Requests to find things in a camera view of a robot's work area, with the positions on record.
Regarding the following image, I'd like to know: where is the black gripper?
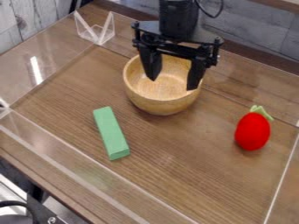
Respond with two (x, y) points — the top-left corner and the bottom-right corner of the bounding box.
(130, 20), (224, 90)

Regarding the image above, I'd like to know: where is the wooden bowl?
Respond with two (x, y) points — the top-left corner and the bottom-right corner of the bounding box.
(122, 55), (201, 116)

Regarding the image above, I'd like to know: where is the red plush fruit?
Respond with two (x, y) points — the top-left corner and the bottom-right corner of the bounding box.
(233, 105), (275, 151)

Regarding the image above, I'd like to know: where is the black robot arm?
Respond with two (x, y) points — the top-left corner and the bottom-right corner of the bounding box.
(130, 0), (224, 90)

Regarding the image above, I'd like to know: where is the green rectangular block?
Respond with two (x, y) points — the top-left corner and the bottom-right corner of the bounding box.
(93, 107), (129, 161)

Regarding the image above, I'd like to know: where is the clear acrylic corner bracket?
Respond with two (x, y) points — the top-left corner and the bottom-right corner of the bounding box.
(73, 11), (116, 46)

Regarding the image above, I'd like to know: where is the clear acrylic tray wall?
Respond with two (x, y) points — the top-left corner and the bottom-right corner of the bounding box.
(0, 16), (299, 224)

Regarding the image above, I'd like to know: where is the black table clamp mount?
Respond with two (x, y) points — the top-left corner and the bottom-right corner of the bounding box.
(0, 195), (70, 224)

